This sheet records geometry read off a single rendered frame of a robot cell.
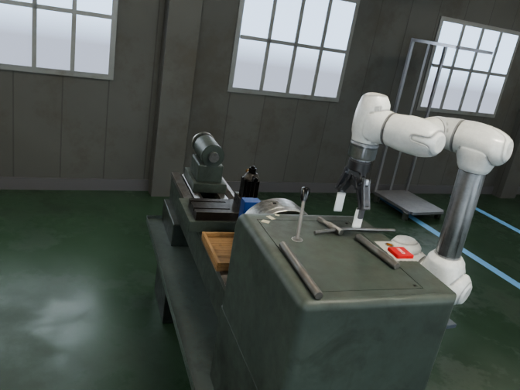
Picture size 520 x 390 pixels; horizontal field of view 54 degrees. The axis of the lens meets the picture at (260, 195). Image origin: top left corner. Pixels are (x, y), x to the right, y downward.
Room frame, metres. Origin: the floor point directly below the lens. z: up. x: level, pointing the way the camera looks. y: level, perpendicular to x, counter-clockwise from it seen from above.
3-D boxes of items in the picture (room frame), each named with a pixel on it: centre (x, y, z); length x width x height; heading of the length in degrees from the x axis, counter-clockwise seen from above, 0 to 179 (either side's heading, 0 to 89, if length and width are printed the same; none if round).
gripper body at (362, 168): (1.60, -0.30, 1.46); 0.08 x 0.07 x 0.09; 22
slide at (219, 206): (2.37, 0.12, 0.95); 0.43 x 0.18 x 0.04; 112
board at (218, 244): (2.07, 0.01, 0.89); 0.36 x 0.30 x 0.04; 112
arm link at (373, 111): (1.59, -0.31, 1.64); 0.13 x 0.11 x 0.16; 49
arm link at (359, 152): (1.60, -0.30, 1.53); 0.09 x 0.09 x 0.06
